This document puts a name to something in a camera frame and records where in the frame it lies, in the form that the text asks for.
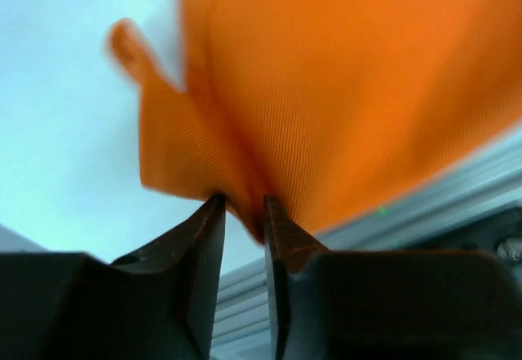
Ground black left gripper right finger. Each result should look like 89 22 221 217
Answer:
263 197 521 359

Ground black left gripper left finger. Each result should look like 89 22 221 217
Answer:
1 195 225 359

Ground orange trousers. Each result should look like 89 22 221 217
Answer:
108 0 521 242

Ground aluminium frame rail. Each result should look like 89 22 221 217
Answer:
210 127 521 359

